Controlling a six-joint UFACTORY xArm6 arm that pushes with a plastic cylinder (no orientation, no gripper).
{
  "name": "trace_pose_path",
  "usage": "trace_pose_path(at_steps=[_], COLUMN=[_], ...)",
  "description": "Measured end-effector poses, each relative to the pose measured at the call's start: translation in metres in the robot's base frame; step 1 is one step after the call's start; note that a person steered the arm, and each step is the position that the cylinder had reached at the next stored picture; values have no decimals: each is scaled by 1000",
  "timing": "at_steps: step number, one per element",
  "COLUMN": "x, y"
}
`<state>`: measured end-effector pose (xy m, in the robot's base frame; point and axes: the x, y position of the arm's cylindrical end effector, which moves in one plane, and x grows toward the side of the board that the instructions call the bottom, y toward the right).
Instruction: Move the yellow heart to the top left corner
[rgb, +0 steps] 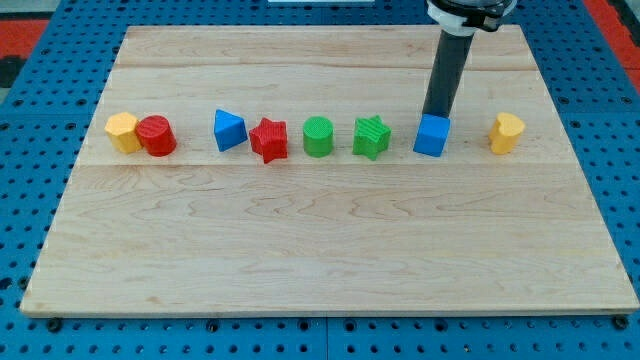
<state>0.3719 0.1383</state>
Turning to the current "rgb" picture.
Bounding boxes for wooden board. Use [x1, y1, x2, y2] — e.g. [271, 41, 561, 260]
[21, 25, 639, 318]

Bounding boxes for blue cube block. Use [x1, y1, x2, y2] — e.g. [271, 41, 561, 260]
[413, 114, 451, 157]

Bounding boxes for yellow hexagon block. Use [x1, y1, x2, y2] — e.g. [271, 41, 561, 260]
[104, 112, 142, 154]

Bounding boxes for robot arm flange white black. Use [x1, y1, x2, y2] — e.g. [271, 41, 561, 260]
[425, 0, 517, 37]

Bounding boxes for red cylinder block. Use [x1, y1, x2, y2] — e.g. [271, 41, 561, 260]
[135, 115, 177, 157]

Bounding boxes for green cylinder block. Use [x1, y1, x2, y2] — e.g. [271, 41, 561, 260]
[303, 116, 334, 158]

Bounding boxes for green star block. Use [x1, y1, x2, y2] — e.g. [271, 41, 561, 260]
[352, 115, 391, 161]

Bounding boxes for yellow heart block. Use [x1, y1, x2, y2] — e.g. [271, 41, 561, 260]
[488, 112, 526, 155]

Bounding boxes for blue triangle block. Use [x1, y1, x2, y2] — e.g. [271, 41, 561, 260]
[214, 109, 247, 152]

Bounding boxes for red star block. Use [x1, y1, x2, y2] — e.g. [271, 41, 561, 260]
[249, 117, 288, 164]

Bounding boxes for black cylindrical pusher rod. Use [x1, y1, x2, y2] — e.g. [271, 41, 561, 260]
[422, 30, 473, 118]

